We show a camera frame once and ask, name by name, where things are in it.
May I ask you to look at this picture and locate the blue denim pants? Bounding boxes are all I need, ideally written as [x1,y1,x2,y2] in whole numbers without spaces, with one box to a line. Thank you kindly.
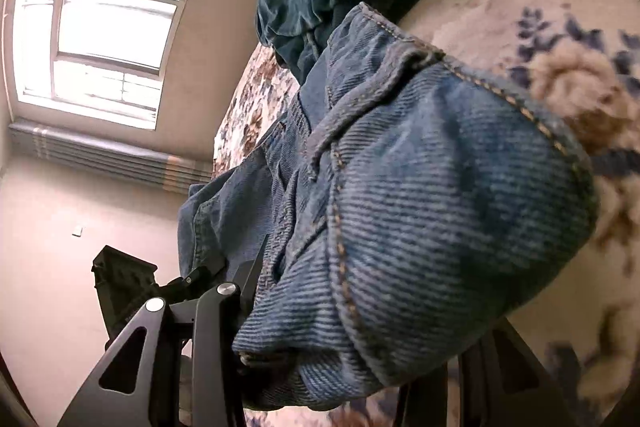
[177,2,601,413]

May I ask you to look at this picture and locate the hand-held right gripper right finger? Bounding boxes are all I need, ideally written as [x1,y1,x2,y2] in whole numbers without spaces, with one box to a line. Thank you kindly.
[400,316,593,427]

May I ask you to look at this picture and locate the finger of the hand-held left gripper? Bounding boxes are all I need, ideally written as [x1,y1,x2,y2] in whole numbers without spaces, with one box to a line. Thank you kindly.
[159,263,227,305]

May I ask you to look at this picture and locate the window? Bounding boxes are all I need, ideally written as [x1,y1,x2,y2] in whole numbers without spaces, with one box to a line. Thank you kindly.
[14,0,208,132]

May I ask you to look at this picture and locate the floral bed sheet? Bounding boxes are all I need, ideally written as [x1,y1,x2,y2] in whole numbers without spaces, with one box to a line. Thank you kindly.
[212,0,640,427]

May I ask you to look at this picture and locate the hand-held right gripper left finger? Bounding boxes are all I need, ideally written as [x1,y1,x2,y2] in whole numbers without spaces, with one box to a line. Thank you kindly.
[57,234,271,427]

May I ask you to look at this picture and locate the wall radiator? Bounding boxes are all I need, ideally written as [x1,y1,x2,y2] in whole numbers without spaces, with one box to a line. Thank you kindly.
[7,119,215,194]

